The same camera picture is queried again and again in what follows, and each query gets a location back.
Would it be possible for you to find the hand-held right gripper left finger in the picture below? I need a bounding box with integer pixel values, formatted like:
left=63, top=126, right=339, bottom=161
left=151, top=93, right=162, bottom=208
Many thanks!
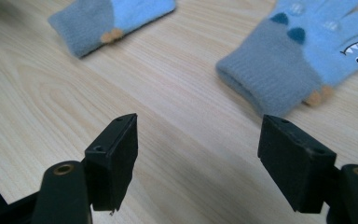
left=84, top=113, right=139, bottom=216

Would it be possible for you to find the blue grey knitted monster glove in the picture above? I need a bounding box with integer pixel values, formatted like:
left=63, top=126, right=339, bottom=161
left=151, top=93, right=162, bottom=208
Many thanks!
left=215, top=0, right=358, bottom=119
left=47, top=0, right=177, bottom=60

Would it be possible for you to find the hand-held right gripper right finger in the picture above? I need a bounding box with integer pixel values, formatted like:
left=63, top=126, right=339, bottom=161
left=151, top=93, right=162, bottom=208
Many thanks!
left=256, top=114, right=337, bottom=215

